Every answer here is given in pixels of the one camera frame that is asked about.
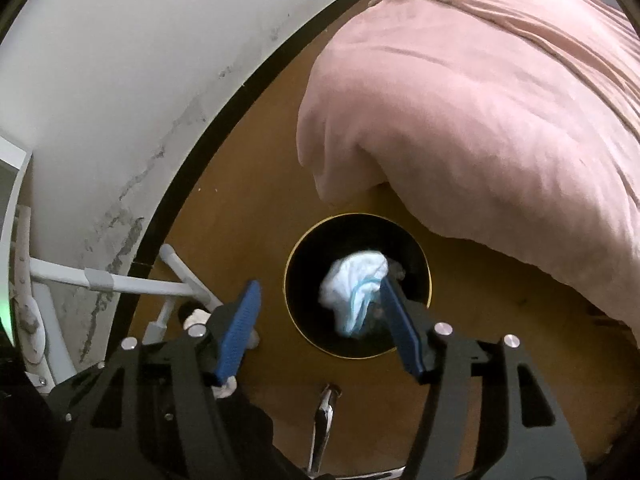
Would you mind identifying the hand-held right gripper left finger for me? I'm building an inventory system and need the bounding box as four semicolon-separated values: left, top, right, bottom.
47;279;264;480

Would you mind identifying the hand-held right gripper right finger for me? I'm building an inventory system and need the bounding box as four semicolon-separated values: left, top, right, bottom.
381;276;587;480

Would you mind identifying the white cloth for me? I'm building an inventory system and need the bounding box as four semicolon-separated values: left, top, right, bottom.
319;250;390;338

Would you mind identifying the yellow round trash bin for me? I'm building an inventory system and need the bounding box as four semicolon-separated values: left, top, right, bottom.
284;212;432;360

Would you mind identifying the white desk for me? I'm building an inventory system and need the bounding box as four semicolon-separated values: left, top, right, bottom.
0;135;224;378

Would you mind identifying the black baseboard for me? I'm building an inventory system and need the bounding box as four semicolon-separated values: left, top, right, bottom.
117;0;417;363

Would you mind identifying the bed with pink sheet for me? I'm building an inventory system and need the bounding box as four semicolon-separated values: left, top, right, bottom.
297;0;640;352

